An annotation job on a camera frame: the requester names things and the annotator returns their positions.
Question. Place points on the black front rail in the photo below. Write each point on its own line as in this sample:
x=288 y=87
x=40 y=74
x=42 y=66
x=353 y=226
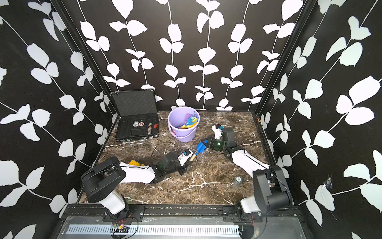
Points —
x=229 y=213

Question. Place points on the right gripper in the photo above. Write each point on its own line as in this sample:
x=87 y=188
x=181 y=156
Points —
x=211 y=144

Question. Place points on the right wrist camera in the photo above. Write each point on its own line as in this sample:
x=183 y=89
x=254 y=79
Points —
x=217 y=129

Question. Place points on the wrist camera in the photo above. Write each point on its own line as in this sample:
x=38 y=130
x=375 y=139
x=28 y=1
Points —
x=217 y=129
x=185 y=156

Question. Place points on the purple plastic bucket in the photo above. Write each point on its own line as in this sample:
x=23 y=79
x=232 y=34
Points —
x=176 y=118

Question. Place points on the blue metal trowel wooden handle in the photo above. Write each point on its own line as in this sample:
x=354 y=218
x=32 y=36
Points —
x=200 y=149

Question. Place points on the open black tool case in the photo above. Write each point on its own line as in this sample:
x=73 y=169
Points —
x=138 y=116

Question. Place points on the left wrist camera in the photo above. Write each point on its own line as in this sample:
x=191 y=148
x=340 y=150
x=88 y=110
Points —
x=185 y=156

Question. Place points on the purple scoop pink handle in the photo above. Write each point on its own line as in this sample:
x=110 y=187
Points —
x=188 y=116

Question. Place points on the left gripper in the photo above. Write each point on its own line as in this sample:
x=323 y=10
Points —
x=184 y=168

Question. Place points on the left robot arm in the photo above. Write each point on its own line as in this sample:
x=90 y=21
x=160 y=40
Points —
x=100 y=182

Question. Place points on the yellow red toy car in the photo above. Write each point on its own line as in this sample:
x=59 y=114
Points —
x=135 y=163

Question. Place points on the white perforated strip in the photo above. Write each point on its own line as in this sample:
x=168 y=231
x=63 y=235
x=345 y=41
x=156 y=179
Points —
x=155 y=230

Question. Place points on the yellow plastic square shovel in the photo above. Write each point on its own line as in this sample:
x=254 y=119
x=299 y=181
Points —
x=184 y=126

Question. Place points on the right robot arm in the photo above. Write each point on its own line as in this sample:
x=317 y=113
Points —
x=271 y=191

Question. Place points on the blue rake yellow handle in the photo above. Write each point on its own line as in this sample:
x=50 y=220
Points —
x=191 y=121

